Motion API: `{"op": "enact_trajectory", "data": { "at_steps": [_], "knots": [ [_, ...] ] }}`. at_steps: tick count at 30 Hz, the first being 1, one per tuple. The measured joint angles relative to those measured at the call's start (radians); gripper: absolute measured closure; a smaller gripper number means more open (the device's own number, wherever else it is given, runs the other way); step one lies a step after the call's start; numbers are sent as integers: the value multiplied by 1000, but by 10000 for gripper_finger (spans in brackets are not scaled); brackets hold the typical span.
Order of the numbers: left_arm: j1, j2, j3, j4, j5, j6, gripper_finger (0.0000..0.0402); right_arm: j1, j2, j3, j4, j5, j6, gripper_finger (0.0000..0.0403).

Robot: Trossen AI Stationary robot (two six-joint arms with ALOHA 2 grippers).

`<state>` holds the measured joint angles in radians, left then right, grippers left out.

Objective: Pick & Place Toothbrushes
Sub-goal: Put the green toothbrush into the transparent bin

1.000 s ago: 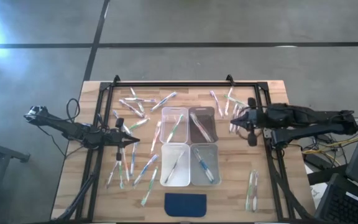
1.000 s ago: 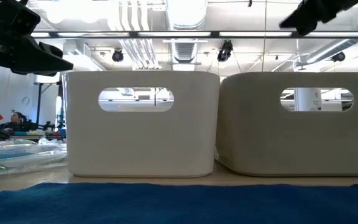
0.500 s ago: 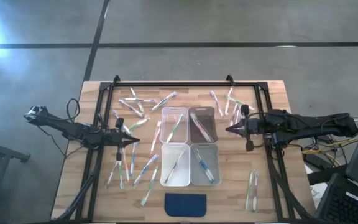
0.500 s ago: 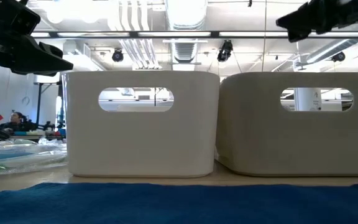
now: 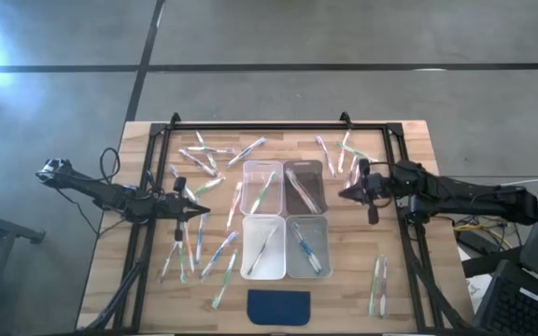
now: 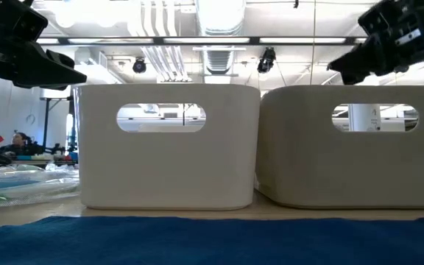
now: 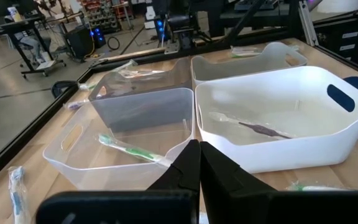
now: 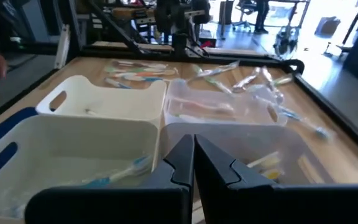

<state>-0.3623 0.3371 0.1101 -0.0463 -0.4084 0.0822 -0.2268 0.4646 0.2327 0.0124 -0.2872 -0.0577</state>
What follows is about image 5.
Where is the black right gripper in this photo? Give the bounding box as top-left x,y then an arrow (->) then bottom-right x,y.
338,157 -> 395,227

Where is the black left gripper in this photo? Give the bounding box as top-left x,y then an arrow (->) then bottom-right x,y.
149,175 -> 211,244

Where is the toothbrushes lower right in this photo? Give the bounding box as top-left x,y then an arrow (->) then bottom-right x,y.
377,254 -> 389,319

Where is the pink toothbrush in wrapper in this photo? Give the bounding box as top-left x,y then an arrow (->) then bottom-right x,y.
344,154 -> 361,190

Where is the smoky brown translucent bin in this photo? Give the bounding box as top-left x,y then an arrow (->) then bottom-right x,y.
282,159 -> 330,216

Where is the white plastic bin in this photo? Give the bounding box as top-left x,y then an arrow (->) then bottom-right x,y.
239,214 -> 288,281

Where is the clear plastic bin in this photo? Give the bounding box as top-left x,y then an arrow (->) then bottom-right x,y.
239,160 -> 285,217

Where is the dark toothbrush in wrapper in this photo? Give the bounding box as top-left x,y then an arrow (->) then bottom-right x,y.
246,225 -> 280,277

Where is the grey plastic bin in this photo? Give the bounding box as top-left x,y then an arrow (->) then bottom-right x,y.
285,215 -> 333,280

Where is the black power strip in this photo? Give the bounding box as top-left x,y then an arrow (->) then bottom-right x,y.
455,231 -> 489,256

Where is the blue cloth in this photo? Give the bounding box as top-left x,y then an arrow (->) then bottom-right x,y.
246,288 -> 312,327

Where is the black stand base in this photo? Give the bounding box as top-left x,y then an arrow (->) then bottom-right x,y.
0,204 -> 47,245

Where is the black laptop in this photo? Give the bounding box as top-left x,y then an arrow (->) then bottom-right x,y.
472,259 -> 538,336

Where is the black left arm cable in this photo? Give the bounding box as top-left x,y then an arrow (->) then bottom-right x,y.
53,147 -> 158,237

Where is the yellow cable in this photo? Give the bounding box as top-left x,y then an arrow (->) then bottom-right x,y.
453,222 -> 503,234

